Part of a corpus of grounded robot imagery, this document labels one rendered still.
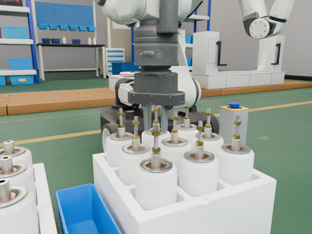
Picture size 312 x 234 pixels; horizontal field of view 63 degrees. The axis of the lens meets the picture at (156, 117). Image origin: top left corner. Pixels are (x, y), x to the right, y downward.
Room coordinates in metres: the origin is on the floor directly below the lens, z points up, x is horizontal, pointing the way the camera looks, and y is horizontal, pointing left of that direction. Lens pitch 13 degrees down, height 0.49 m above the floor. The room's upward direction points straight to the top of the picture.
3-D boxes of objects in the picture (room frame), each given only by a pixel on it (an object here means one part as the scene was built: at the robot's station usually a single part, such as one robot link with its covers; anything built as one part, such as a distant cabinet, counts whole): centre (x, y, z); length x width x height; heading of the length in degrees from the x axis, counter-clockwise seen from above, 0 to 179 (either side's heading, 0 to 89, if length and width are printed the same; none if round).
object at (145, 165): (0.53, 0.00, 0.25); 0.08 x 0.08 x 0.01
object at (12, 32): (4.80, 2.53, 0.90); 0.50 x 0.38 x 0.21; 28
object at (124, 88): (1.46, 0.09, 0.28); 0.21 x 0.20 x 0.13; 28
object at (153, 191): (0.53, 0.00, 0.16); 0.10 x 0.10 x 0.18
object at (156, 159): (0.53, 0.00, 0.26); 0.02 x 0.02 x 0.03
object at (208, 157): (0.58, -0.11, 0.25); 0.08 x 0.08 x 0.01
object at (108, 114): (1.43, 0.08, 0.19); 0.64 x 0.52 x 0.33; 28
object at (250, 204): (0.69, -0.05, 0.09); 0.39 x 0.39 x 0.18; 27
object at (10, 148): (0.61, 0.37, 0.26); 0.02 x 0.02 x 0.03
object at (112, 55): (6.40, 1.09, 0.35); 0.57 x 0.47 x 0.69; 28
